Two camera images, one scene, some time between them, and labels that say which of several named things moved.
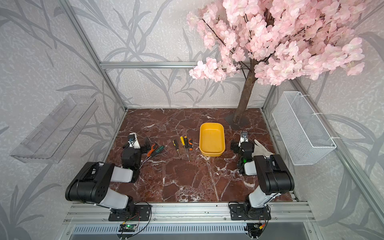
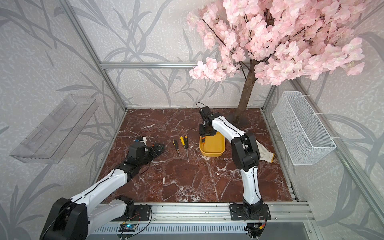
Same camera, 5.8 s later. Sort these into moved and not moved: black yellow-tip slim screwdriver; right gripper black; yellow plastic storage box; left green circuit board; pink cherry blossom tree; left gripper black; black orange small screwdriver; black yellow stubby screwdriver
Moved: left gripper black; right gripper black; black orange small screwdriver
Not moved: yellow plastic storage box; left green circuit board; black yellow stubby screwdriver; black yellow-tip slim screwdriver; pink cherry blossom tree
